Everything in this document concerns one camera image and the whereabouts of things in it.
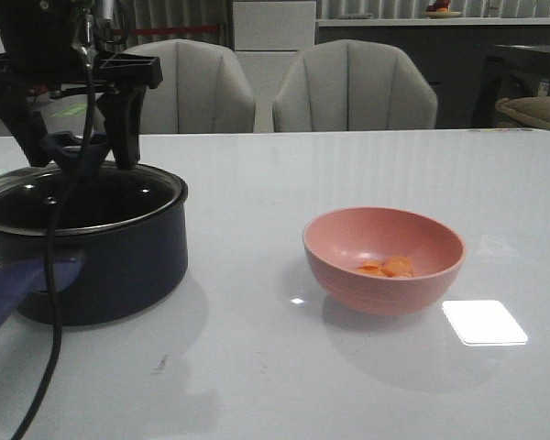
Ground pink plastic bowl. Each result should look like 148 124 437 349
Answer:
302 206 466 316

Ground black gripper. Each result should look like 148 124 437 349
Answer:
0 1 161 170

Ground beige cushion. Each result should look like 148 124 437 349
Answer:
495 96 550 131

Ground dark kitchen counter cabinet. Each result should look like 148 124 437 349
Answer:
317 17 550 128

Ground glass pot lid blue knob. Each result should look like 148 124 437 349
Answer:
0 132 188 237

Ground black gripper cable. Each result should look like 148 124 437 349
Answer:
9 0 129 440

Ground dark side table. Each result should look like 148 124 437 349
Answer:
471 45 550 128

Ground right grey upholstered chair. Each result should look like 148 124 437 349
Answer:
272 39 438 132

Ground grey curtain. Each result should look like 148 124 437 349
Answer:
120 0 233 48

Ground grey upholstered chair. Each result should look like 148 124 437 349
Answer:
123 39 256 134
272 39 438 132

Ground fruit plate on counter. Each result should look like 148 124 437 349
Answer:
423 0 462 18

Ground orange ham slices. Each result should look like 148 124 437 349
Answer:
356 256 414 278

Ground dark blue saucepan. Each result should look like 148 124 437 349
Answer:
0 162 189 350

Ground left grey upholstered chair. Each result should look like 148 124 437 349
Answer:
123 39 256 134

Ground white cabinet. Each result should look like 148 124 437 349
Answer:
233 1 316 133

